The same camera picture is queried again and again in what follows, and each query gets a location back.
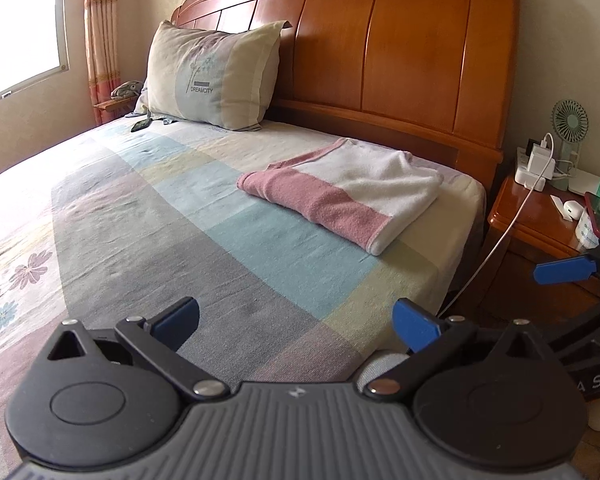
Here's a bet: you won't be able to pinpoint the pink and white knit sweater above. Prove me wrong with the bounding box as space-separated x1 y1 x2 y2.
237 138 443 256

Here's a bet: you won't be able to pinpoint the white earbuds case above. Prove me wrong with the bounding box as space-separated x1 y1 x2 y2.
564 200 584 221

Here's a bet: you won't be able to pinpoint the right wooden nightstand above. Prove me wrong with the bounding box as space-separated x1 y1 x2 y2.
457 177 600 327

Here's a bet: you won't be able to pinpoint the wooden nightstand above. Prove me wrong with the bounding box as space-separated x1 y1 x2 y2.
94 96 137 125
457 177 600 327

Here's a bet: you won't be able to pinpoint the pastel patchwork bed sheet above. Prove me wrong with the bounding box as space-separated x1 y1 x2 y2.
0 119 486 479

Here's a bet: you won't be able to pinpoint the small green desk fan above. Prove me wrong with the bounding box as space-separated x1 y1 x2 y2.
552 100 588 191

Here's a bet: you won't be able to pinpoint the small dark remote on bed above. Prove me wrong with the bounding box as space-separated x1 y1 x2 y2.
131 118 152 132

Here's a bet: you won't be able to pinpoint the cluttered items on nightstand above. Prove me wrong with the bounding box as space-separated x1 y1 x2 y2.
110 80 144 100

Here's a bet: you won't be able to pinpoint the pastel patchwork pillow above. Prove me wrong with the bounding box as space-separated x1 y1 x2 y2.
134 21 290 131

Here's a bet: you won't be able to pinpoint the wooden headboard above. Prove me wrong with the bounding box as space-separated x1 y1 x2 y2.
171 0 520 186

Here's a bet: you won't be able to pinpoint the right orange plaid curtain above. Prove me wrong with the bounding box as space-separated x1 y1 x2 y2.
84 0 121 126

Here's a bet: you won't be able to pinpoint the white charging cable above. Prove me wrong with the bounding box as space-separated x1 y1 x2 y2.
436 131 556 319

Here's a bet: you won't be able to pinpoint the window with white frame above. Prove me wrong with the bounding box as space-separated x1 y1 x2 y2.
0 0 68 100

